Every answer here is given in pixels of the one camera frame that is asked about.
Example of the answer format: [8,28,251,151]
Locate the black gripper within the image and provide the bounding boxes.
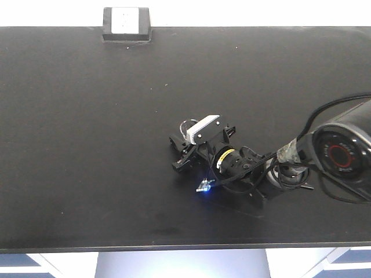
[169,126,265,180]

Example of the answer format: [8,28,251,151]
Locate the clear glass beaker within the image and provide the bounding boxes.
[179,119,198,140]

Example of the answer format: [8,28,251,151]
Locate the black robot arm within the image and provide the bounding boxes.
[169,94,370,206]

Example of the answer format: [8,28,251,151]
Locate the black white outlet box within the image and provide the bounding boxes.
[102,7,152,42]

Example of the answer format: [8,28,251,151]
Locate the blue right cabinet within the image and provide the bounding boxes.
[265,246,370,277]

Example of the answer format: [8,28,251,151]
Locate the blue cabinet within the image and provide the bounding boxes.
[1,253,66,277]
[265,246,370,277]

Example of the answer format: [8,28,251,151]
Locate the blue left cabinet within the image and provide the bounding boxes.
[1,253,66,277]

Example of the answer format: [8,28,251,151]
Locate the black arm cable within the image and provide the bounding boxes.
[202,92,371,204]

